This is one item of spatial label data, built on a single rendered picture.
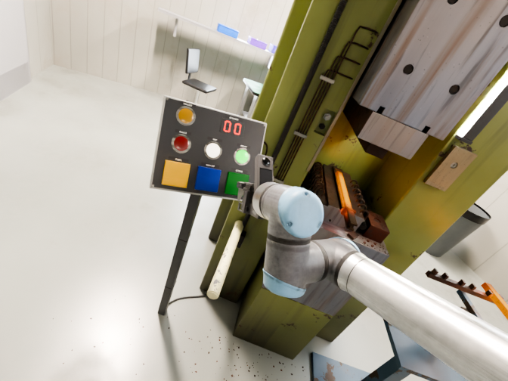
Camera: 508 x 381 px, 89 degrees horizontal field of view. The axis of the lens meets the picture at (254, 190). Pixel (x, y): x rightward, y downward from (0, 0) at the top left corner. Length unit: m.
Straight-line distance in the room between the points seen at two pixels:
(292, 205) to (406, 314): 0.25
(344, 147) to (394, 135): 0.53
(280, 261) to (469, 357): 0.30
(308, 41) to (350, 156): 0.69
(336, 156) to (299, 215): 1.04
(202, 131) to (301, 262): 0.51
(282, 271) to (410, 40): 0.73
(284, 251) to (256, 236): 0.86
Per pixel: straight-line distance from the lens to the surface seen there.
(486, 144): 1.28
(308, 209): 0.49
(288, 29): 1.49
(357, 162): 1.52
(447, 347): 0.51
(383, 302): 0.54
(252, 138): 0.89
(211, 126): 0.85
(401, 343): 1.29
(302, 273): 0.54
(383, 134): 0.98
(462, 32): 0.99
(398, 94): 0.96
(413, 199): 1.29
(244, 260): 1.50
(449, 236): 3.67
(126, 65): 4.79
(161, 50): 4.68
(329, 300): 1.35
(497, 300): 1.42
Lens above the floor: 1.45
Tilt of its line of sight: 31 degrees down
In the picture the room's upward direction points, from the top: 23 degrees clockwise
